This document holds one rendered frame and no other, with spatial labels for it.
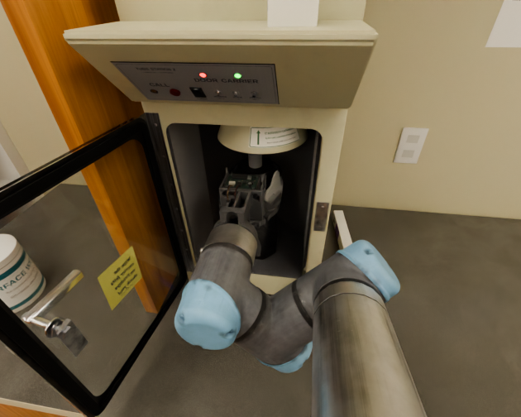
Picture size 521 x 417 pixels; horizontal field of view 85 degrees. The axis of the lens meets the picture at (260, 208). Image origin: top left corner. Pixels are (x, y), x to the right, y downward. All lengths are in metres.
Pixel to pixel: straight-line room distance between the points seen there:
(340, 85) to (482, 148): 0.75
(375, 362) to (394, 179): 0.85
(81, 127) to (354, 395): 0.45
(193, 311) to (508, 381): 0.64
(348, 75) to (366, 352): 0.27
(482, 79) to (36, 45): 0.93
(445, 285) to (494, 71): 0.55
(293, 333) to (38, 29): 0.46
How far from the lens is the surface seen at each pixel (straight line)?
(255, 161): 0.57
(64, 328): 0.46
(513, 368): 0.82
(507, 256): 1.06
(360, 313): 0.27
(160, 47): 0.35
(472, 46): 0.95
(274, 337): 0.39
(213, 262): 0.36
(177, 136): 0.55
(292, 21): 0.34
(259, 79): 0.36
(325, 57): 0.33
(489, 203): 1.20
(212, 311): 0.32
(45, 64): 0.47
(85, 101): 0.50
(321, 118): 0.45
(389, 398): 0.22
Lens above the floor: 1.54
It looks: 38 degrees down
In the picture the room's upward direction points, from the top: 1 degrees counter-clockwise
